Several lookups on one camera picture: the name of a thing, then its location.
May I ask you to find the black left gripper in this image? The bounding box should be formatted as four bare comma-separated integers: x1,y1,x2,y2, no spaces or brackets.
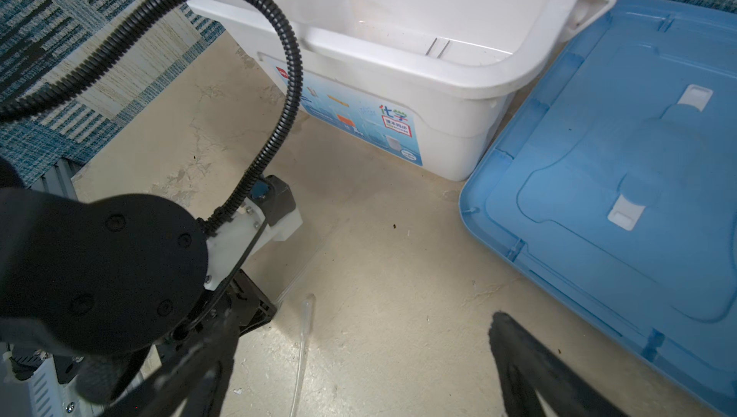
157,270,278,363

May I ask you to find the blue plastic lid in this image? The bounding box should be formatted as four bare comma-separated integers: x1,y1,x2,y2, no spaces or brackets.
459,0,736,416

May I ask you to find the white plastic bin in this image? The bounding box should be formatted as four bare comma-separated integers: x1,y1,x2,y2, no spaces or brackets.
186,0,640,182

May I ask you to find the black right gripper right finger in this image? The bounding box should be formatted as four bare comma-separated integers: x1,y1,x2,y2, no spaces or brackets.
489,312,624,416

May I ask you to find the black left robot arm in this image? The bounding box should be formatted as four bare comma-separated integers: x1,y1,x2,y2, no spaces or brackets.
1,0,303,416

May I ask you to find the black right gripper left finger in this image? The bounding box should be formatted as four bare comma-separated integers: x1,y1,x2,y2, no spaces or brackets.
103,313,239,416

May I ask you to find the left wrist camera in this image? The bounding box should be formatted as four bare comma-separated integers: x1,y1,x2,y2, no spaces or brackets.
205,175,302,292

